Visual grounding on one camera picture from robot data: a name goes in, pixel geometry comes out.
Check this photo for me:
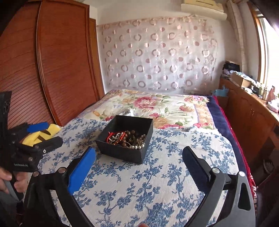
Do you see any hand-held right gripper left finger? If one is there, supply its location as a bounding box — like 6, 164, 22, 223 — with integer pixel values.
23, 147, 97, 227

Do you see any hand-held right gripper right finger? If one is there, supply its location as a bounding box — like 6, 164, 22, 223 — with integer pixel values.
182, 146, 257, 227

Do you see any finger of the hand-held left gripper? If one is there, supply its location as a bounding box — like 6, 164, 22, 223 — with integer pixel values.
20, 137, 64, 153
25, 122, 50, 134

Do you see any black jewelry box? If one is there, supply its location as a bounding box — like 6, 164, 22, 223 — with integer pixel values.
95, 115, 154, 165

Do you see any red bead bracelet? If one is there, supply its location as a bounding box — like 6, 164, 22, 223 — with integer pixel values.
105, 131, 119, 143

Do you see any large brown wooden bead bracelet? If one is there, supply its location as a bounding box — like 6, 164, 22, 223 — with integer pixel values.
121, 129, 137, 149

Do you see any person's left hand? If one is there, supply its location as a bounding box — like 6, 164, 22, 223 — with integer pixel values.
0, 168, 28, 193

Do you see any yellow cloth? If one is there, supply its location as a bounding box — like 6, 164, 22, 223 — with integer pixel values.
22, 123, 62, 147

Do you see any navy blue blanket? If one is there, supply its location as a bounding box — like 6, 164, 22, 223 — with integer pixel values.
206, 95, 251, 182

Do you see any red fringed blanket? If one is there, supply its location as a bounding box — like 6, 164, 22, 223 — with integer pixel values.
214, 96, 256, 191

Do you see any blue floral white cloth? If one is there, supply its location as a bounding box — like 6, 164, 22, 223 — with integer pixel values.
37, 118, 243, 227

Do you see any wooden louvered wardrobe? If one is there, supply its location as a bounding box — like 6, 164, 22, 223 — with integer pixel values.
0, 0, 105, 132

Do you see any wooden sideboard cabinet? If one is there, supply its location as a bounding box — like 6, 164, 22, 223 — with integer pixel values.
218, 77, 279, 176

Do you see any pink floral quilt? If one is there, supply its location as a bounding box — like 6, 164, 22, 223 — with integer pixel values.
76, 88, 219, 133

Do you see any light blue bag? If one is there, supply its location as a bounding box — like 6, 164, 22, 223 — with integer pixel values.
212, 86, 229, 97

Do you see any cardboard box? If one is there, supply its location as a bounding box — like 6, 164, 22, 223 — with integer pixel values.
231, 72, 251, 88

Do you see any pile of dark clothes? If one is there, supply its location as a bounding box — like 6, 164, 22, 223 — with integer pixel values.
222, 61, 240, 76

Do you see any pink figurine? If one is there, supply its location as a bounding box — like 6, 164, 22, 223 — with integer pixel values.
267, 86, 279, 103

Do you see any sheer curtain with pink circles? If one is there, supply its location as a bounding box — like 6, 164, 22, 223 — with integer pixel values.
96, 16, 219, 96

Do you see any white lace curtain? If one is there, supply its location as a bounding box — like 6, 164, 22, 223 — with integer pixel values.
226, 0, 248, 75

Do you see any window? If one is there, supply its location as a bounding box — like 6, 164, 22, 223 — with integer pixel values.
251, 4, 279, 88

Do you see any white air conditioner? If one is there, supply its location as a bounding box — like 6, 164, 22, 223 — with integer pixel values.
181, 0, 227, 21

